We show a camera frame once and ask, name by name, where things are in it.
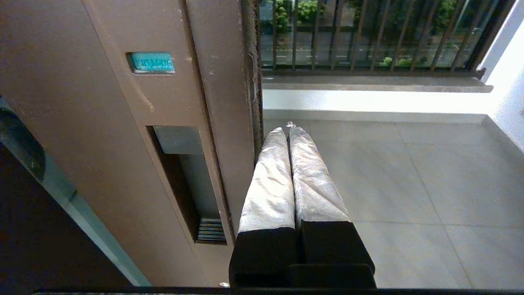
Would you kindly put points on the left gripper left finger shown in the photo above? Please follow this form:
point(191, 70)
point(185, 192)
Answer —
point(268, 184)

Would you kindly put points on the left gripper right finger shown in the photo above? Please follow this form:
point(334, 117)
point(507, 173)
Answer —
point(315, 184)

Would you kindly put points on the brown framed sliding glass door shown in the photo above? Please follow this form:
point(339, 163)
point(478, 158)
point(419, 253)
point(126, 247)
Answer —
point(123, 143)

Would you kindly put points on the dark stone balcony ledge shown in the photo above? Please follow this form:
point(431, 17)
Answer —
point(376, 84)

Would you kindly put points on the black metal balcony railing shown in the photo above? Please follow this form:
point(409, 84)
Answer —
point(376, 32)

